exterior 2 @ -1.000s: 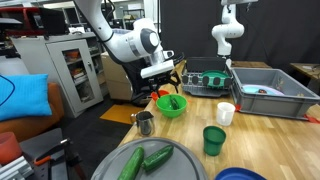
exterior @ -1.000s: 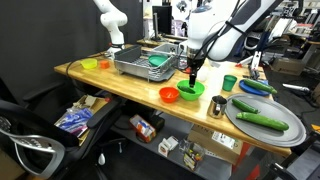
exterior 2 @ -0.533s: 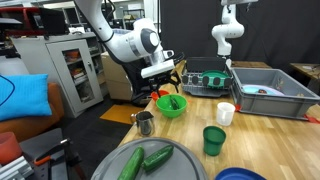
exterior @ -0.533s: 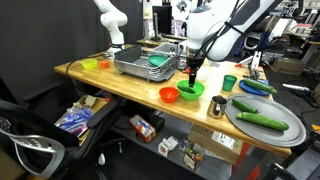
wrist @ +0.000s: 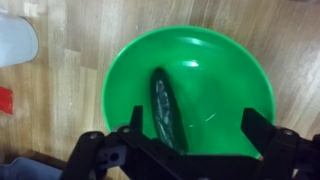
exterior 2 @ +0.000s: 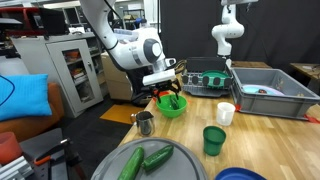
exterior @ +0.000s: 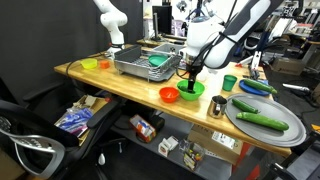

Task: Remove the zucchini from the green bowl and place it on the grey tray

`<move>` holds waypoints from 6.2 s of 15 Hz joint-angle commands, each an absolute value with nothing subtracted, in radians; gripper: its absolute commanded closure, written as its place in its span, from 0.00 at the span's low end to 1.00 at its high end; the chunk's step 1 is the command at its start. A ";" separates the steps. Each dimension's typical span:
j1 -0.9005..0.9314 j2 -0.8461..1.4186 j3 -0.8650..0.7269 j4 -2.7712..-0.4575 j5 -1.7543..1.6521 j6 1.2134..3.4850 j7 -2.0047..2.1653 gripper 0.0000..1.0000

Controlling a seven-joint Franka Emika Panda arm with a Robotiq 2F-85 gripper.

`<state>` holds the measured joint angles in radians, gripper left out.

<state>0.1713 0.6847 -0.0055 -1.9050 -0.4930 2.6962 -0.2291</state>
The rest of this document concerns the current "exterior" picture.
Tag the teal bowl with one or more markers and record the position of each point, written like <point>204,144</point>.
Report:
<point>157,60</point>

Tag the white metal bracket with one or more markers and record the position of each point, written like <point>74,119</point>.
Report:
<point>256,61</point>

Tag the grey dish rack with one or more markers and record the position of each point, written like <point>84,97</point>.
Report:
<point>133,66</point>

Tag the blue plastic bag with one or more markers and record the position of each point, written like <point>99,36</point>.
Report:
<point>75,120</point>

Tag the yellow plastic bowl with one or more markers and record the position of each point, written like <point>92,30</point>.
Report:
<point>89,64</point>

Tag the green plastic cup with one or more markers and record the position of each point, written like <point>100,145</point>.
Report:
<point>229,83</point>

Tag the open cardboard box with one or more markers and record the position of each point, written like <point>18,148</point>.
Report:
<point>96,103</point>

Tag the red plastic bowl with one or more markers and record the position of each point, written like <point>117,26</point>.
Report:
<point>169,95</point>

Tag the colourful small carton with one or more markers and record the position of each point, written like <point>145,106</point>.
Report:
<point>142,128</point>

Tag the green plastic bowl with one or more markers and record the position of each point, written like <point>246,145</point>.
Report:
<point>196,94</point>

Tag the black office chair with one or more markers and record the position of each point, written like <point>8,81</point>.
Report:
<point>20,120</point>

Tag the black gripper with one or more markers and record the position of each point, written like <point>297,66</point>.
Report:
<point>193,68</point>

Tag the silver tube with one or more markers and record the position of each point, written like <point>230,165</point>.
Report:
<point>296,87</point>

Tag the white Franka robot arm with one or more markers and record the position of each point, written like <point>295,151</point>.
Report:
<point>200,33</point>

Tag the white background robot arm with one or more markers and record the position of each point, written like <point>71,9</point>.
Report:
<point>113,20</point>

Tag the grey plastic bin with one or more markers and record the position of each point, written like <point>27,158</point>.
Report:
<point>166,48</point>

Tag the round grey tray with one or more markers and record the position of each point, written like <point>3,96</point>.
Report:
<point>286,113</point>

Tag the small orange cup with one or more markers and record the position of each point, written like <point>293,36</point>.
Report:
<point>104,64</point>

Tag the blue plate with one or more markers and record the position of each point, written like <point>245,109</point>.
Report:
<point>248,89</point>

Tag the long green cucumber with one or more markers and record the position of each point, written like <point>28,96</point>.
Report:
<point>263,121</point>

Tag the clear plastic container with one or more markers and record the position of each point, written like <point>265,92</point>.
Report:
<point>193,155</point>

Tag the medium green cucumber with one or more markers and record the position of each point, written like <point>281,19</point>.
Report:
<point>260,86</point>

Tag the labelled cardboard box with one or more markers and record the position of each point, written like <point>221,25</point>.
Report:
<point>206,140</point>

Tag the small metal pitcher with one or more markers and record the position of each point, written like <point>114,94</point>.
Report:
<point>216,108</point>

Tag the short dark green zucchini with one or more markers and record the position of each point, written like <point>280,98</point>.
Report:
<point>244,106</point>

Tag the black computer monitor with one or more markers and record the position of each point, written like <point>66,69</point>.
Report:
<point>163,18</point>

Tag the plain brown cardboard box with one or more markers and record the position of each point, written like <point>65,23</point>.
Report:
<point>288,66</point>

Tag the small white box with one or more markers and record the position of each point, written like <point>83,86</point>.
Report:
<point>168,146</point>

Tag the white plastic cup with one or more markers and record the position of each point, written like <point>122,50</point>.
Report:
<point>204,76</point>

